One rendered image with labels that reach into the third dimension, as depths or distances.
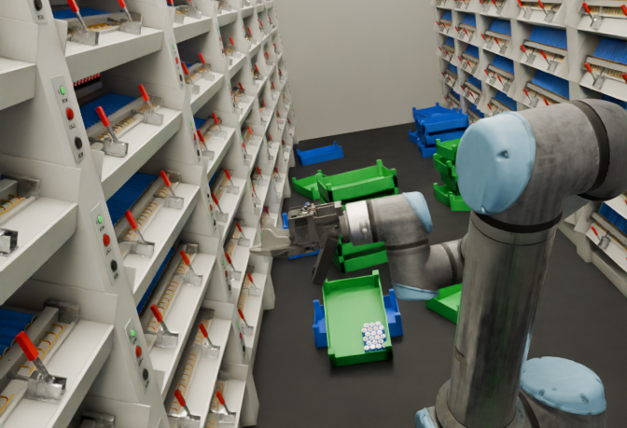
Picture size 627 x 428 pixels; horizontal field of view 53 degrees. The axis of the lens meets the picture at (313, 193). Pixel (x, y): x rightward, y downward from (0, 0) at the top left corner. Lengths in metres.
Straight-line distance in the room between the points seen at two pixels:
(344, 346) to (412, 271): 0.90
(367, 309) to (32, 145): 1.50
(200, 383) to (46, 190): 0.72
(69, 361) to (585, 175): 0.70
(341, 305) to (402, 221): 1.00
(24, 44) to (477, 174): 0.60
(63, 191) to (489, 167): 0.57
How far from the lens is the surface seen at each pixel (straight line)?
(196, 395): 1.49
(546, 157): 0.78
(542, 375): 1.27
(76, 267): 0.99
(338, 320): 2.21
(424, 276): 1.30
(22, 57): 0.92
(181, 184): 1.63
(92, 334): 0.99
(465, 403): 1.10
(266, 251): 1.32
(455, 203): 3.23
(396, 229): 1.28
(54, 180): 0.95
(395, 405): 1.93
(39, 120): 0.93
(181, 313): 1.42
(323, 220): 1.30
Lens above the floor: 1.15
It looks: 17 degrees down
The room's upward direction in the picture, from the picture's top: 10 degrees counter-clockwise
